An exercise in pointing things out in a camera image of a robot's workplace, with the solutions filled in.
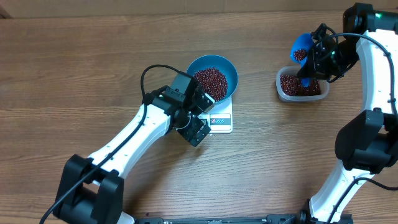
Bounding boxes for blue plastic measuring scoop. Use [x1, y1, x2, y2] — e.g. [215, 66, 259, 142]
[289, 32, 315, 88]

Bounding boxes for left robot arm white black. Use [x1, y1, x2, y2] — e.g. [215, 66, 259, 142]
[44, 73, 215, 224]

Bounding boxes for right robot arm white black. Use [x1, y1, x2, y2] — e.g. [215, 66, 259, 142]
[295, 2, 397, 223]

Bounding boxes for red beans in scoop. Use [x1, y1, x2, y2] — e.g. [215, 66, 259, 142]
[293, 49, 307, 62]

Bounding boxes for white digital kitchen scale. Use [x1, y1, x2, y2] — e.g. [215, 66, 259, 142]
[198, 98, 233, 134]

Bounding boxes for red beans in bowl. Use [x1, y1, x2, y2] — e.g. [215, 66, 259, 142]
[194, 67, 228, 101]

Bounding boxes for blue metal bowl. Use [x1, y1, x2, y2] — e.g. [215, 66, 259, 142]
[187, 55, 239, 105]

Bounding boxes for red adzuki beans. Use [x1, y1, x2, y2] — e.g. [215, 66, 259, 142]
[280, 75, 322, 96]

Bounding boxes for clear plastic bean container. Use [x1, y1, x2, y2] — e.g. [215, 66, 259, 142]
[276, 66, 330, 103]

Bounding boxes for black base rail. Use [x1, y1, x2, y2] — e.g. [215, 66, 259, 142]
[133, 213, 354, 224]

